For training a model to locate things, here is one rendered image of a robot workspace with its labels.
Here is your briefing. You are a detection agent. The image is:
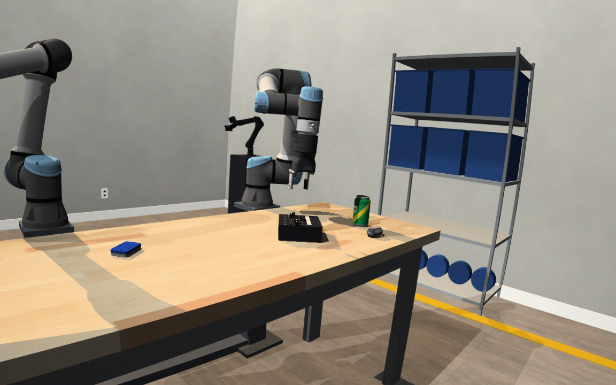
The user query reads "green and yellow drink can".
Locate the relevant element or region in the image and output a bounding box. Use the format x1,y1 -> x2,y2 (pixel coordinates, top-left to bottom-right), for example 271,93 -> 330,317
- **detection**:
352,195 -> 371,227

